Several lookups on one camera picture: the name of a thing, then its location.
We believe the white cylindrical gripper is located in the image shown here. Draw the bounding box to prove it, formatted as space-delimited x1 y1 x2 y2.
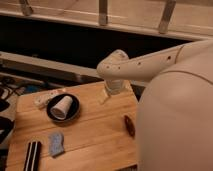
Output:
99 80 125 104

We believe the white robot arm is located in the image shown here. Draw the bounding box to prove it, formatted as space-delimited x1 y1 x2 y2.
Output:
97 39 213 171

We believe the black round plate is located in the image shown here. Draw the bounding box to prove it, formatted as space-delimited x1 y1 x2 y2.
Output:
46 94 80 122

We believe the dark brown oblong object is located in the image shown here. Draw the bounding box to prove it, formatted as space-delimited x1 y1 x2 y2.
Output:
124 115 135 137

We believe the wooden cutting board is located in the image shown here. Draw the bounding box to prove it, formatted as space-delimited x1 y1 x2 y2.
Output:
6 82 137 171

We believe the white paper cup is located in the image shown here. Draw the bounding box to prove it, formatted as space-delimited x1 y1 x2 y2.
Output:
50 96 73 120

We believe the white power strip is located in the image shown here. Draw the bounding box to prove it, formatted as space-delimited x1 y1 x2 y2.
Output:
34 90 63 109

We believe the black white striped case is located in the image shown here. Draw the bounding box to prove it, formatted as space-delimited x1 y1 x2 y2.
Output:
23 141 42 171

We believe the grey metal rail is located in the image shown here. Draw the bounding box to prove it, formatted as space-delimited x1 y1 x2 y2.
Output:
0 51 101 83

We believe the middle metal bracket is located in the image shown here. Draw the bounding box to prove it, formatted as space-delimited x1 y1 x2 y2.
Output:
99 0 108 26

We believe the metal bracket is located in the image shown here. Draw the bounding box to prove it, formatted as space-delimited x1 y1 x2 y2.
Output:
19 0 33 16
158 0 176 34
99 0 108 26

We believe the right metal bracket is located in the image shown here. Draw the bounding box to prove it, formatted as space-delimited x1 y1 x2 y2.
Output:
158 0 176 34

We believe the left metal bracket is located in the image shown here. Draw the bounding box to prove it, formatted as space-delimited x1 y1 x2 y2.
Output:
19 0 33 16

